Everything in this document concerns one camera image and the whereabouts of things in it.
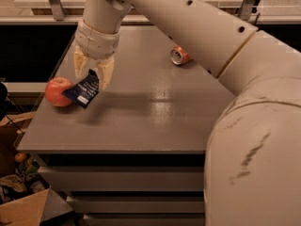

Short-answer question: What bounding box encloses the small orange fruit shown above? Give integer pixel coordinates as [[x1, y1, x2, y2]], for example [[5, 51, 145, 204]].
[[14, 153, 27, 164]]

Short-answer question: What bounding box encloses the cardboard box bottom left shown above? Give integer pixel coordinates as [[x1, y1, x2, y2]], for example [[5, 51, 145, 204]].
[[0, 187, 53, 226]]

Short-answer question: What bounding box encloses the red apple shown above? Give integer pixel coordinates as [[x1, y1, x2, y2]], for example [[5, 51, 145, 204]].
[[45, 77, 73, 107]]

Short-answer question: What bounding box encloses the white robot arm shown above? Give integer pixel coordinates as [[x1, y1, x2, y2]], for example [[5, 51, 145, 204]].
[[75, 0, 301, 226]]

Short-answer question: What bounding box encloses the dark blue rxbar wrapper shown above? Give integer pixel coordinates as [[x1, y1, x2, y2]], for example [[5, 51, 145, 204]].
[[62, 70, 99, 109]]

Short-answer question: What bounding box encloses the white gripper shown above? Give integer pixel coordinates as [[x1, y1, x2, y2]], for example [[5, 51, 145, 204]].
[[73, 21, 119, 91]]

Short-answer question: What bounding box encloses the crushed red soda can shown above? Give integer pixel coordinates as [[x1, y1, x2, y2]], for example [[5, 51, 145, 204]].
[[170, 45, 191, 66]]

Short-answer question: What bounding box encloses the grey drawer cabinet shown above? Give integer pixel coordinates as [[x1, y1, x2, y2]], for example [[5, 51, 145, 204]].
[[19, 25, 233, 226]]

